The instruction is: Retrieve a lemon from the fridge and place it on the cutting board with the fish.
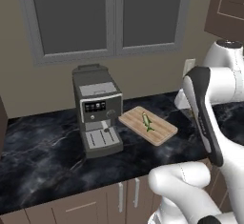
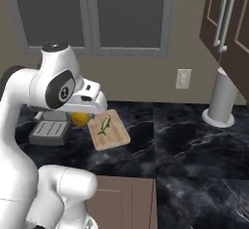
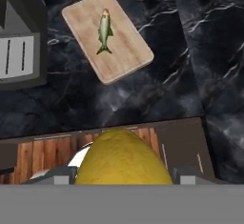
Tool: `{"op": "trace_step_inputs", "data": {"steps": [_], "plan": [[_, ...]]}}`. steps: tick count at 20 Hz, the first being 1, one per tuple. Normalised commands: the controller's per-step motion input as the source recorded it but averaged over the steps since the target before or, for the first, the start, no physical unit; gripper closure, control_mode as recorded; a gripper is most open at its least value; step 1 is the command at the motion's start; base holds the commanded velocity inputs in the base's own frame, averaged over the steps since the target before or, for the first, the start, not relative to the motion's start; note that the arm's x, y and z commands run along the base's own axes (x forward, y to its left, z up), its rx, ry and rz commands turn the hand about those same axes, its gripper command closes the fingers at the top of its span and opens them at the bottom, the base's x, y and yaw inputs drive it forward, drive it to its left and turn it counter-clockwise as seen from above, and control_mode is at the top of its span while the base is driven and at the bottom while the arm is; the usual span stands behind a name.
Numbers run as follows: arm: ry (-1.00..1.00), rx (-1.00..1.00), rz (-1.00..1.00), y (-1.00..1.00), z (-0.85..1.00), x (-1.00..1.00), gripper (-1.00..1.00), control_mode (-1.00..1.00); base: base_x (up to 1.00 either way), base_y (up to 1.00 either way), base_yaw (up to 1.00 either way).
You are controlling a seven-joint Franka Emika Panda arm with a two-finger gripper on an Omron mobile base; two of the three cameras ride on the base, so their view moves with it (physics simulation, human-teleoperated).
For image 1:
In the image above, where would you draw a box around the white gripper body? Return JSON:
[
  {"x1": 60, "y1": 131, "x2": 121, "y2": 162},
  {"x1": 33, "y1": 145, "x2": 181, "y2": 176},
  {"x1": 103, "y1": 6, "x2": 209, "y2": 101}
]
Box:
[{"x1": 173, "y1": 89, "x2": 192, "y2": 111}]

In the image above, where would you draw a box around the wooden cutting board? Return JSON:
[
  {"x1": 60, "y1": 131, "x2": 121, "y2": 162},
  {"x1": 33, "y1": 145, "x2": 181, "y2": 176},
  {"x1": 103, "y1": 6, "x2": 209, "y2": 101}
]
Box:
[{"x1": 117, "y1": 105, "x2": 179, "y2": 147}]

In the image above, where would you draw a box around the green fish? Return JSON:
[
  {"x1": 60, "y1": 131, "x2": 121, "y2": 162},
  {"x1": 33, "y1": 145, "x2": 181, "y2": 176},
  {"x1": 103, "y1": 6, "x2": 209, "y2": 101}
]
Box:
[{"x1": 140, "y1": 111, "x2": 156, "y2": 133}]

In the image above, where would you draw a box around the grey espresso coffee machine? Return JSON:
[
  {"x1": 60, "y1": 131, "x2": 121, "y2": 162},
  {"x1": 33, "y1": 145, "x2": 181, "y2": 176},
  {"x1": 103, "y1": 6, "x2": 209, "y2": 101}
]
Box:
[{"x1": 71, "y1": 63, "x2": 125, "y2": 159}]

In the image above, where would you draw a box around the brown base cupboard door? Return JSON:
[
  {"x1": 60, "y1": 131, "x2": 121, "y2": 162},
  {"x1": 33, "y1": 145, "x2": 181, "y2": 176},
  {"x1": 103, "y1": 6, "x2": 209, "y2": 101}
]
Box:
[
  {"x1": 125, "y1": 173, "x2": 161, "y2": 224},
  {"x1": 105, "y1": 180, "x2": 129, "y2": 224}
]

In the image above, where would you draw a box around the grey framed window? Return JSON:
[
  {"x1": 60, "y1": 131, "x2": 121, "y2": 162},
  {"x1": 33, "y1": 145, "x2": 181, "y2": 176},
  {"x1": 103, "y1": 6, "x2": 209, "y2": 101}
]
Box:
[{"x1": 17, "y1": 0, "x2": 193, "y2": 68}]

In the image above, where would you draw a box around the brown wide base cupboard front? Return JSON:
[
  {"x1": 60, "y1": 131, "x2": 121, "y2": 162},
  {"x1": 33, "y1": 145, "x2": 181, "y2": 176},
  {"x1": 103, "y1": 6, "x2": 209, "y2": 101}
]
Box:
[{"x1": 24, "y1": 186, "x2": 109, "y2": 224}]

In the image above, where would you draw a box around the white wall outlet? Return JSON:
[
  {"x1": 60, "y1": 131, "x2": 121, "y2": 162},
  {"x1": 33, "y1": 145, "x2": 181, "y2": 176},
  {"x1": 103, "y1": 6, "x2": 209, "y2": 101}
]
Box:
[{"x1": 183, "y1": 58, "x2": 196, "y2": 77}]

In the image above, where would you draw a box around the white cupboard door handle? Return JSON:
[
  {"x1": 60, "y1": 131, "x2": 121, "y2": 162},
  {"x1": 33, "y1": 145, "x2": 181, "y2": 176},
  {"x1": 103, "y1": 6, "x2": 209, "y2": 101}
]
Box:
[
  {"x1": 117, "y1": 182, "x2": 125, "y2": 214},
  {"x1": 133, "y1": 177, "x2": 140, "y2": 209}
]

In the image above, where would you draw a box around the brown wall cupboard door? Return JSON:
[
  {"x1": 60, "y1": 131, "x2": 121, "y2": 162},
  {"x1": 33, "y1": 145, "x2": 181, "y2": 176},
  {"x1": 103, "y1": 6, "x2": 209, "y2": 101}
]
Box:
[{"x1": 203, "y1": 0, "x2": 244, "y2": 43}]

